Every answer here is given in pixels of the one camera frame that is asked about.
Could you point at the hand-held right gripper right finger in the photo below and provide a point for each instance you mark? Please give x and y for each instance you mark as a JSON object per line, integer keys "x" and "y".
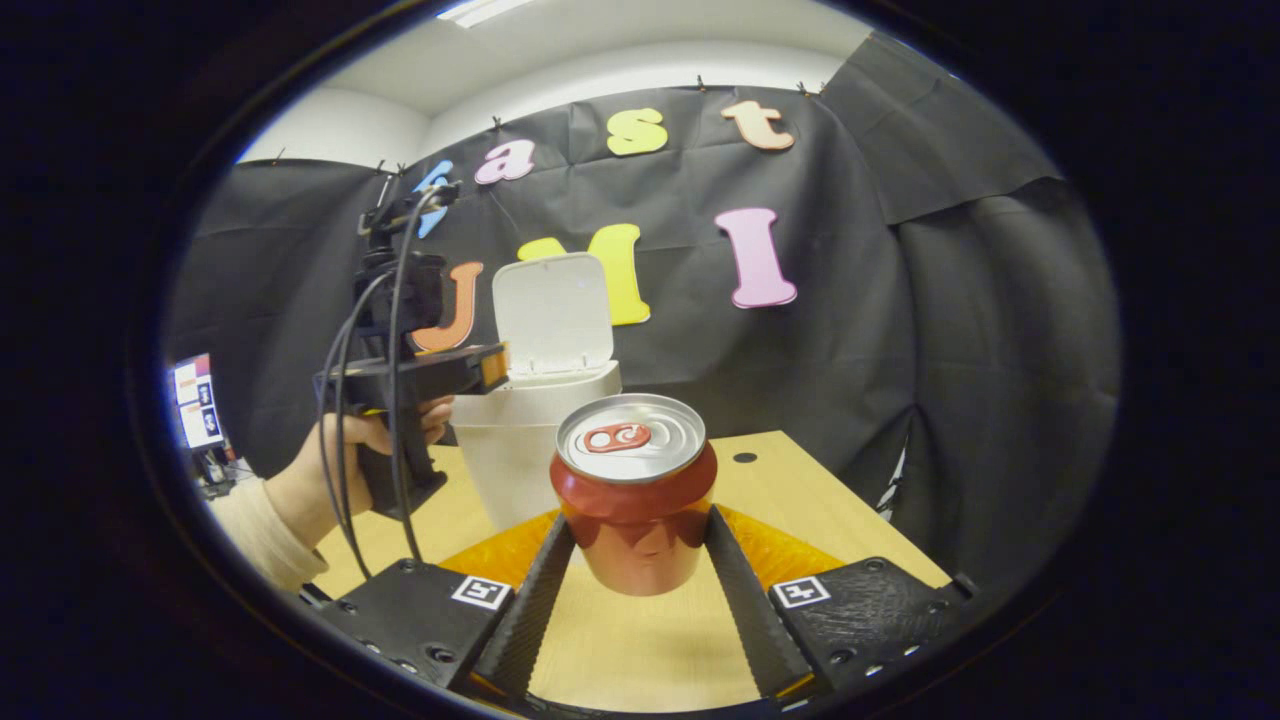
{"x": 750, "y": 620}

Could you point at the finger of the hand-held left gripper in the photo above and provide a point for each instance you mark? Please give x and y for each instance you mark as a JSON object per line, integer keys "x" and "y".
{"x": 490, "y": 368}

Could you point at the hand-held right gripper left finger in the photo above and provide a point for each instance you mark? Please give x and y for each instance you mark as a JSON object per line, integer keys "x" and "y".
{"x": 530, "y": 620}

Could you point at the white desktop garbage bin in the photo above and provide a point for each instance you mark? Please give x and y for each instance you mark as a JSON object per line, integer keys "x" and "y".
{"x": 510, "y": 460}

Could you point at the red pop can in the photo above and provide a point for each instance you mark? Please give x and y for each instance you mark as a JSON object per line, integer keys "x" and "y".
{"x": 635, "y": 520}

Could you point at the wooden desktop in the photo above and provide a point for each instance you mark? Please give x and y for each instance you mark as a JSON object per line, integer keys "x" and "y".
{"x": 640, "y": 650}

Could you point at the computer monitor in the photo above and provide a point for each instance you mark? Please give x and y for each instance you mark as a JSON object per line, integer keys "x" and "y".
{"x": 198, "y": 405}

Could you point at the black backdrop cloth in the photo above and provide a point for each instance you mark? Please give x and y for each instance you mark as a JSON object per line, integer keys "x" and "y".
{"x": 950, "y": 350}

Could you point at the ceiling light panel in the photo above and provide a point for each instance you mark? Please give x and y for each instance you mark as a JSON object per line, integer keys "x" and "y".
{"x": 480, "y": 10}

